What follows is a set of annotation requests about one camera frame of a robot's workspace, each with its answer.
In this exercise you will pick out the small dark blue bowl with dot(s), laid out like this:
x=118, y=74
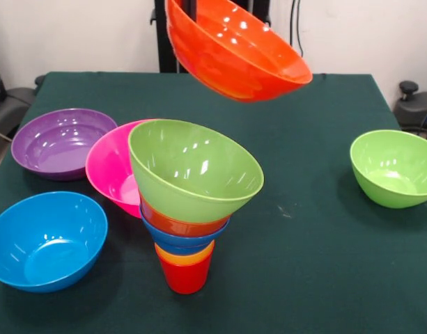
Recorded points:
x=178, y=241

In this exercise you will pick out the dark green tablecloth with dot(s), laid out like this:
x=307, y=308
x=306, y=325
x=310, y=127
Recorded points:
x=303, y=278

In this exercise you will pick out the light blue plastic bowl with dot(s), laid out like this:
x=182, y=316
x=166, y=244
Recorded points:
x=46, y=243

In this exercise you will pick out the dark grey chair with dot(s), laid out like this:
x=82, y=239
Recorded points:
x=413, y=108
x=11, y=108

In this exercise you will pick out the small ribbed orange-red bowl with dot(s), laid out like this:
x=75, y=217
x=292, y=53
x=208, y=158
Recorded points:
x=178, y=226

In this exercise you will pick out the purple plastic bowl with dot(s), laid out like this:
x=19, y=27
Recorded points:
x=60, y=149

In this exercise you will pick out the red plastic cup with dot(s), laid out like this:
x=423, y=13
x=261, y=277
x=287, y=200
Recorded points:
x=185, y=278

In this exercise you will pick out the large orange-red plastic bowl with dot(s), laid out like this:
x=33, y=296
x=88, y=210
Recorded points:
x=234, y=66

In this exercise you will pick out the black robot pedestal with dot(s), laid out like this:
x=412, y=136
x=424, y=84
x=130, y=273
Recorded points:
x=161, y=41

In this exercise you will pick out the green plastic bowl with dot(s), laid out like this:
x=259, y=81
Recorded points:
x=185, y=156
x=394, y=167

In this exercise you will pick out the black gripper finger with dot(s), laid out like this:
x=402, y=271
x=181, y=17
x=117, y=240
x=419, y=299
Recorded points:
x=189, y=8

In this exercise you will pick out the pink plastic bowl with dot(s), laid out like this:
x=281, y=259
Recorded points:
x=108, y=167

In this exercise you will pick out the orange plastic cup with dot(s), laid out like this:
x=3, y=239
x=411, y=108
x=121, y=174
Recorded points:
x=161, y=251
x=185, y=261

